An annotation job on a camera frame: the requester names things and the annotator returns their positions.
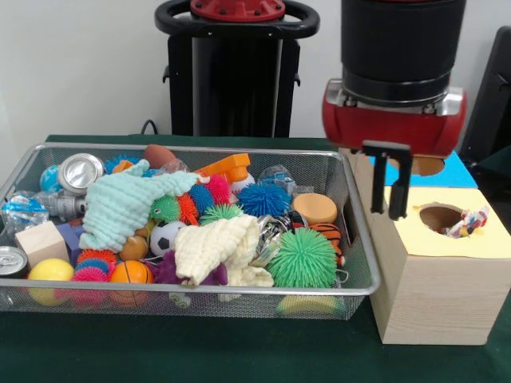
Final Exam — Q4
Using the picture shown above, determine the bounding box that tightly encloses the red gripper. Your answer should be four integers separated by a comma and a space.
322, 78, 467, 221

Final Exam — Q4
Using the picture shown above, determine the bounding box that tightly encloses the polka-dot cloth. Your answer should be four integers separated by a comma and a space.
446, 206, 490, 239

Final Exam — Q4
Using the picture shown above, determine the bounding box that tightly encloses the clear mesh bin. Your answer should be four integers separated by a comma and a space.
0, 142, 380, 322

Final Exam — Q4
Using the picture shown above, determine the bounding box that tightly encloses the wooden box with three holes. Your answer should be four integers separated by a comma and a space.
338, 144, 511, 345

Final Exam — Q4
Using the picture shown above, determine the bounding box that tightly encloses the tan round wooden block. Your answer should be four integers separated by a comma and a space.
291, 193, 338, 227

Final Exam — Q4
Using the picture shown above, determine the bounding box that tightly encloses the green spiky ball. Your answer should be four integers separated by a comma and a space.
267, 228, 339, 290

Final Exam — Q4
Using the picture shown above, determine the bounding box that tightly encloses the black upright panel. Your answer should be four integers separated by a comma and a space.
461, 26, 511, 172

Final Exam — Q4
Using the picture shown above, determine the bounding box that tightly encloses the blue spiky ball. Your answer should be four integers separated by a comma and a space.
236, 182, 292, 219

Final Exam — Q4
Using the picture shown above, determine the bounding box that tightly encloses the orange plastic toy brick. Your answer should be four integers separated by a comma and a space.
196, 152, 252, 186

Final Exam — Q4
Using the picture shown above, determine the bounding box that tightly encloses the cream yellow cloth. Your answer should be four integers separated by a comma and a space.
173, 214, 273, 288

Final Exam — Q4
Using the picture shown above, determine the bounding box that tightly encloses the small soccer ball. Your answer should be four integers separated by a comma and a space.
149, 221, 186, 258

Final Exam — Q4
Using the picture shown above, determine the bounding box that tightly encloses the dark green tablecloth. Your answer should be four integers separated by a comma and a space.
0, 134, 511, 383

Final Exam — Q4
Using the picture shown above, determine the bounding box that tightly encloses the mint green cloth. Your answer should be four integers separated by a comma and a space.
78, 160, 200, 253

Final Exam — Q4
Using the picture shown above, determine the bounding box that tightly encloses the small orange basketball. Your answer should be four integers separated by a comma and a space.
109, 260, 153, 306

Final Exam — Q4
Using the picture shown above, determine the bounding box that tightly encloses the silver drink can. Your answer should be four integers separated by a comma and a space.
57, 153, 105, 195

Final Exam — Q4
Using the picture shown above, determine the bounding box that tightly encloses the pink spiky ball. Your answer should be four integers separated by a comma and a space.
72, 257, 111, 283

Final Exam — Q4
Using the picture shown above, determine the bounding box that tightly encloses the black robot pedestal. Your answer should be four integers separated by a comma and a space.
155, 0, 343, 136

